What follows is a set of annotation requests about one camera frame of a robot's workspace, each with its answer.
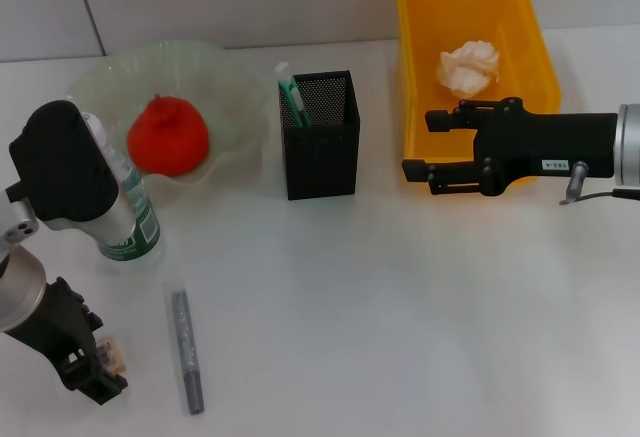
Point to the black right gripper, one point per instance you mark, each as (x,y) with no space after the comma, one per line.
(550,142)

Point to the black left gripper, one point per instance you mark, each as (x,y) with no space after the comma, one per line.
(60,322)

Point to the beige eraser with barcode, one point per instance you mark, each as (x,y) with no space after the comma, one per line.
(114,354)

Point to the white paper ball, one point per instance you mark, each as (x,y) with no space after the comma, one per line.
(470,67)

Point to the gray marker pen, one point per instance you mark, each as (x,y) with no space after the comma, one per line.
(186,347)

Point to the green utility knife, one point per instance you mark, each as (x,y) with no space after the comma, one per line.
(295,104)

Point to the clear bottle with green label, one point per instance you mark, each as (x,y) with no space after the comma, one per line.
(145,217)

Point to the orange fruit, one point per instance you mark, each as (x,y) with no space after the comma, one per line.
(167,137)

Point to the black mesh pen holder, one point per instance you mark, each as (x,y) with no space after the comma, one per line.
(320,167)

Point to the pale green glass fruit plate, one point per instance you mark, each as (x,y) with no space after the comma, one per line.
(230,97)

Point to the yellow plastic bin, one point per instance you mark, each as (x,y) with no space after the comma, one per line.
(450,22)

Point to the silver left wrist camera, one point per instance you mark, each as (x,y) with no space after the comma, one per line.
(65,167)

